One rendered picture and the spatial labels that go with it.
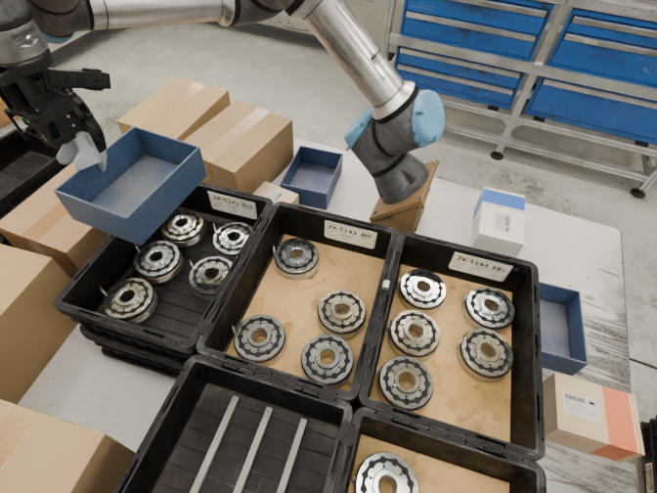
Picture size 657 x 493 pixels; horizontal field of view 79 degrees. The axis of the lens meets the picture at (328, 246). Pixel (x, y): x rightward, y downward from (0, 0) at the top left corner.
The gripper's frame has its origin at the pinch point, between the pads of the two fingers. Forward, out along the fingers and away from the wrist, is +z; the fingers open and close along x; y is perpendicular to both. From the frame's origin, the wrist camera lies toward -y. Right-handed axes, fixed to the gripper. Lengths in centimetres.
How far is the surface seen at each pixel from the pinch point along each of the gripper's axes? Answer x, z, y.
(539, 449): 84, 25, 9
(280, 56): -115, 104, -251
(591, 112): 110, 78, -199
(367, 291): 48, 32, -13
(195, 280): 12.8, 27.1, 2.1
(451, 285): 65, 34, -23
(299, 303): 35.4, 31.6, -3.9
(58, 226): -25.9, 24.1, 3.3
